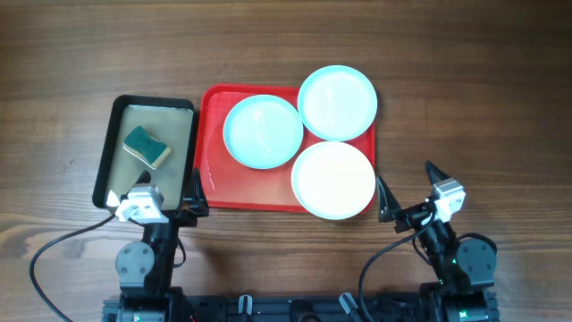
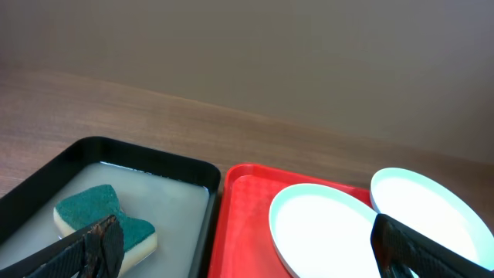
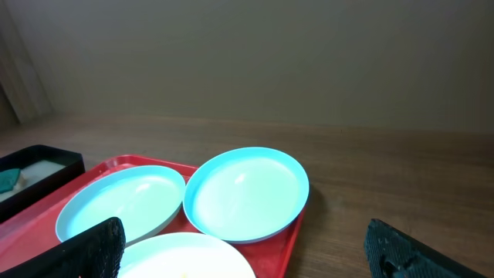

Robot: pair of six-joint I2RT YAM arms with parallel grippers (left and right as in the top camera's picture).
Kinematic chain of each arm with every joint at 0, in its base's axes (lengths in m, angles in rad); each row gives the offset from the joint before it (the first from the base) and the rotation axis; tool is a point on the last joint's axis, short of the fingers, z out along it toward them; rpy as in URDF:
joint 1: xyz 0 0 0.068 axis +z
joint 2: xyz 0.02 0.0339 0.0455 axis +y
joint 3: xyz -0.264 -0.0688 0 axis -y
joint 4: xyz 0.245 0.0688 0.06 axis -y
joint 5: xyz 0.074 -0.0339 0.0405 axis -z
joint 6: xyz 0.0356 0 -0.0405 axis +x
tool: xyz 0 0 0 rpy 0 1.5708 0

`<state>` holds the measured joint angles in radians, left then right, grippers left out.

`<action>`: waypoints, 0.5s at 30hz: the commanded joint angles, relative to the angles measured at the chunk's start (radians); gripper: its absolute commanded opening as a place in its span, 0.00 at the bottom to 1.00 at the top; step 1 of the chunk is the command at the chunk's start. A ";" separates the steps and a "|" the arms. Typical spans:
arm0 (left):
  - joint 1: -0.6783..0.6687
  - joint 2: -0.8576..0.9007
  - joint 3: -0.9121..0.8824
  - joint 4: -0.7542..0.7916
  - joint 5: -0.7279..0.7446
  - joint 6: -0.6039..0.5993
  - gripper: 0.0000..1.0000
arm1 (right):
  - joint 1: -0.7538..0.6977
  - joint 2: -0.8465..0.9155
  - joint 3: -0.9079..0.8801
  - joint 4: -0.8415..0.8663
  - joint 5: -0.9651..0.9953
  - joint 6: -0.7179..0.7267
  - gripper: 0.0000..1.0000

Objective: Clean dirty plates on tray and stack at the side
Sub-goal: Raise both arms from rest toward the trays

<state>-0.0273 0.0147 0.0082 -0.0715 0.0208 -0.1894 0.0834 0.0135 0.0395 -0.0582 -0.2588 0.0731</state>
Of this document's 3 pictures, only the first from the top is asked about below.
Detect left black cable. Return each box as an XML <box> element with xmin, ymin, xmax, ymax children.
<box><xmin>29</xmin><ymin>213</ymin><xmax>118</xmax><ymax>322</ymax></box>

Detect red plastic tray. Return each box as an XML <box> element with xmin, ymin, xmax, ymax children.
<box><xmin>194</xmin><ymin>84</ymin><xmax>375</xmax><ymax>212</ymax></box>

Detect green yellow sponge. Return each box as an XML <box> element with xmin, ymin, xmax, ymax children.
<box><xmin>122</xmin><ymin>125</ymin><xmax>172</xmax><ymax>169</ymax></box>

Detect black metal sponge tray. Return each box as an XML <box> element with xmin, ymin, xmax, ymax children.
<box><xmin>92</xmin><ymin>95</ymin><xmax>198</xmax><ymax>211</ymax></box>

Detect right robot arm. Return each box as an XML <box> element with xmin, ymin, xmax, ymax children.
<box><xmin>376</xmin><ymin>161</ymin><xmax>500</xmax><ymax>321</ymax></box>

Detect black cable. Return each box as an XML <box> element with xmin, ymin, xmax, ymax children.
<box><xmin>29</xmin><ymin>213</ymin><xmax>118</xmax><ymax>322</ymax></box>
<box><xmin>357</xmin><ymin>209</ymin><xmax>437</xmax><ymax>322</ymax></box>

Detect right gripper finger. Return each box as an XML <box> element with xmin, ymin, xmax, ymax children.
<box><xmin>425</xmin><ymin>160</ymin><xmax>450</xmax><ymax>185</ymax></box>
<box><xmin>376</xmin><ymin>176</ymin><xmax>401</xmax><ymax>223</ymax></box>

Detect light blue plate top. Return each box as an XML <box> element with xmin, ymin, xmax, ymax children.
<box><xmin>297</xmin><ymin>65</ymin><xmax>378</xmax><ymax>141</ymax></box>

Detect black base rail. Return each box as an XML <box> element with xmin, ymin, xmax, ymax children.
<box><xmin>102</xmin><ymin>292</ymin><xmax>501</xmax><ymax>322</ymax></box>

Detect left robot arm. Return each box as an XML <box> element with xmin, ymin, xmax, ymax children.
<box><xmin>102</xmin><ymin>168</ymin><xmax>209</xmax><ymax>322</ymax></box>

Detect right black cable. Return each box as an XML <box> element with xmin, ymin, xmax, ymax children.
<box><xmin>357</xmin><ymin>209</ymin><xmax>437</xmax><ymax>322</ymax></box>

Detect white plate bottom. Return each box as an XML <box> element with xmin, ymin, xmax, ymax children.
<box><xmin>290</xmin><ymin>141</ymin><xmax>375</xmax><ymax>220</ymax></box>

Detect light blue plate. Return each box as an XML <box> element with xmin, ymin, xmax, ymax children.
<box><xmin>297</xmin><ymin>65</ymin><xmax>378</xmax><ymax>141</ymax></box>
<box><xmin>223</xmin><ymin>95</ymin><xmax>304</xmax><ymax>170</ymax></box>

